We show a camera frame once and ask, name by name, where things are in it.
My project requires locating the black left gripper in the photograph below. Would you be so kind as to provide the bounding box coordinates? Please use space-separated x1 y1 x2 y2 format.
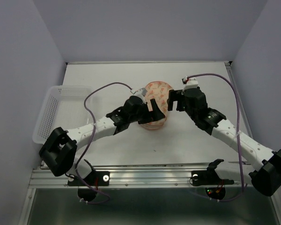
129 99 165 124

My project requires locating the floral peach laundry bag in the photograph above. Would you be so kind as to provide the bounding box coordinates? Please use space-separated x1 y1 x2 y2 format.
140 81 173 131

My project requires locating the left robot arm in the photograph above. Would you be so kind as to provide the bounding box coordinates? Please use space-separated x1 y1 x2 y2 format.
39 96 165 177

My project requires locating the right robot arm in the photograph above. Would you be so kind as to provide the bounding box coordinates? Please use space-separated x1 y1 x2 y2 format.
167 88 281 196

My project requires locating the white plastic basket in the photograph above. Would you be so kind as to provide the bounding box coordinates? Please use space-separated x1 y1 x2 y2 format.
32 85 92 144

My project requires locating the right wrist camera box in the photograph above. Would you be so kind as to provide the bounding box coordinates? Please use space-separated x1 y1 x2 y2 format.
182 76 199 91

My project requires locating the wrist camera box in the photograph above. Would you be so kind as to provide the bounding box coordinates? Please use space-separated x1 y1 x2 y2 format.
182 76 199 91
130 88 147 97

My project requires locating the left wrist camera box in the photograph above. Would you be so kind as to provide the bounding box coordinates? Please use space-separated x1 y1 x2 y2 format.
130 88 147 97

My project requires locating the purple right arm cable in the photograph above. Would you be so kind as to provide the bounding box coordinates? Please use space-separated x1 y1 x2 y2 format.
189 73 248 203

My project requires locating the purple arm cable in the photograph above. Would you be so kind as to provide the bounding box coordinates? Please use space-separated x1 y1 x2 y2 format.
189 73 248 203
75 82 134 205

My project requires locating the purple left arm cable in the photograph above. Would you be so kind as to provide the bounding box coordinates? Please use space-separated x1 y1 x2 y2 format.
75 82 134 205

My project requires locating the aluminium front rail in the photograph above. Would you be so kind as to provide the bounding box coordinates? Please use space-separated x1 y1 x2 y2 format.
29 162 241 190

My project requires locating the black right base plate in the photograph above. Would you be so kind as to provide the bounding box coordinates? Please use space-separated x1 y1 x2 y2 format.
189 159 234 187

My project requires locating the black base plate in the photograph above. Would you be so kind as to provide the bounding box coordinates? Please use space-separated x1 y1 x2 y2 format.
65 159 110 187
189 159 234 187

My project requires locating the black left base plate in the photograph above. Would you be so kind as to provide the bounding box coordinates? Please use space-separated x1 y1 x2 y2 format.
65 159 110 187

